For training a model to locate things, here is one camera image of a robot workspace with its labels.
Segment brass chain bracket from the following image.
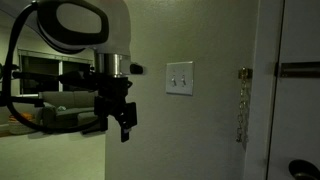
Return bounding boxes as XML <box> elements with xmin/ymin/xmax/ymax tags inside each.
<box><xmin>237</xmin><ymin>66</ymin><xmax>254</xmax><ymax>81</ymax></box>

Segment white double switch plate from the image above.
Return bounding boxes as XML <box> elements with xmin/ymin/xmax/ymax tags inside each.
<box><xmin>165</xmin><ymin>60</ymin><xmax>195</xmax><ymax>97</ymax></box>

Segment metal chain slide track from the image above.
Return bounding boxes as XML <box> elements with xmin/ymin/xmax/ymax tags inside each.
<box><xmin>274</xmin><ymin>61</ymin><xmax>320</xmax><ymax>80</ymax></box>

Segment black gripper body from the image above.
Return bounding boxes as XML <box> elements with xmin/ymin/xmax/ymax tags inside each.
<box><xmin>89</xmin><ymin>74</ymin><xmax>134</xmax><ymax>116</ymax></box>

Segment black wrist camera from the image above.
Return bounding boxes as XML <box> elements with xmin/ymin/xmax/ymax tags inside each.
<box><xmin>12</xmin><ymin>68</ymin><xmax>98</xmax><ymax>92</ymax></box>

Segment white door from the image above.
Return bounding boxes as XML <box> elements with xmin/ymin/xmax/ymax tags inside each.
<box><xmin>266</xmin><ymin>0</ymin><xmax>320</xmax><ymax>180</ymax></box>

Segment woven basket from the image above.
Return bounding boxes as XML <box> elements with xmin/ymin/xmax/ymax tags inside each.
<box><xmin>7</xmin><ymin>113</ymin><xmax>37</xmax><ymax>136</ymax></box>

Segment grey sofa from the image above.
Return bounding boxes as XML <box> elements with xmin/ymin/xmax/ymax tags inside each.
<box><xmin>39</xmin><ymin>90</ymin><xmax>101</xmax><ymax>130</ymax></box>

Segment metal door chain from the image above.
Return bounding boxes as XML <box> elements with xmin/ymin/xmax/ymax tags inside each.
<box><xmin>235</xmin><ymin>74</ymin><xmax>250</xmax><ymax>144</ymax></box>

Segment white door frame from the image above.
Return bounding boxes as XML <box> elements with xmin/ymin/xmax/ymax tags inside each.
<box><xmin>242</xmin><ymin>0</ymin><xmax>286</xmax><ymax>180</ymax></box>

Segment dark window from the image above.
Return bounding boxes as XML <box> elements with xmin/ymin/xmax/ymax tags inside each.
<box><xmin>17</xmin><ymin>48</ymin><xmax>96</xmax><ymax>96</ymax></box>

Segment dark door knob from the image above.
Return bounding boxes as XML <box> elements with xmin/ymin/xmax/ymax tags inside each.
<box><xmin>288</xmin><ymin>159</ymin><xmax>320</xmax><ymax>180</ymax></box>

